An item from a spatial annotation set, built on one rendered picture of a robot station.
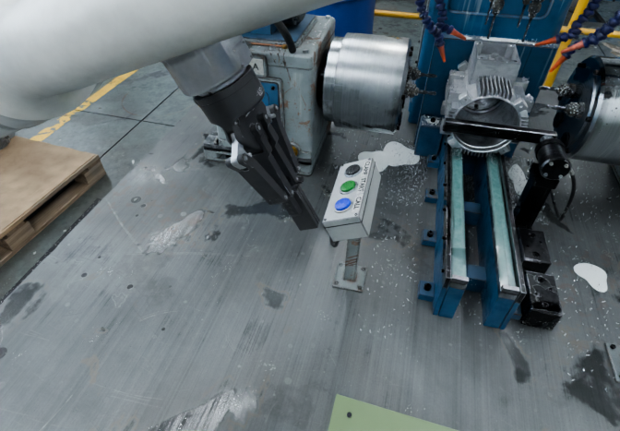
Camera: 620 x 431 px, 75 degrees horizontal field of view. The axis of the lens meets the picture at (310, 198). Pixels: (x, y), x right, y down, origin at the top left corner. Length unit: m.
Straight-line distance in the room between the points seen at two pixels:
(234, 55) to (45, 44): 0.23
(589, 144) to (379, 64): 0.52
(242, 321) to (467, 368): 0.45
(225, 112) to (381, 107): 0.63
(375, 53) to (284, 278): 0.58
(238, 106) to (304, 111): 0.63
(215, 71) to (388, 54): 0.67
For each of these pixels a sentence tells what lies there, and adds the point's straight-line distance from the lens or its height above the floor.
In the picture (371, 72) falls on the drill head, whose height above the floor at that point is 1.12.
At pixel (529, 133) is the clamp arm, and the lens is 1.09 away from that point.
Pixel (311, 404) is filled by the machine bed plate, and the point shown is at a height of 0.80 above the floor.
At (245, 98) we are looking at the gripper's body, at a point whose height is 1.33.
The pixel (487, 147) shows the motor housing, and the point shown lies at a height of 0.95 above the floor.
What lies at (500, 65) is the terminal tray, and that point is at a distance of 1.12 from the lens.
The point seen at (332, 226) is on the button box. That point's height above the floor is 1.05.
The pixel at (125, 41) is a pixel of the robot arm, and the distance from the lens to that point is 0.23.
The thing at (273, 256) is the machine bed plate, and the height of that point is 0.80.
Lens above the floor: 1.55
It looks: 42 degrees down
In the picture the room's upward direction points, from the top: straight up
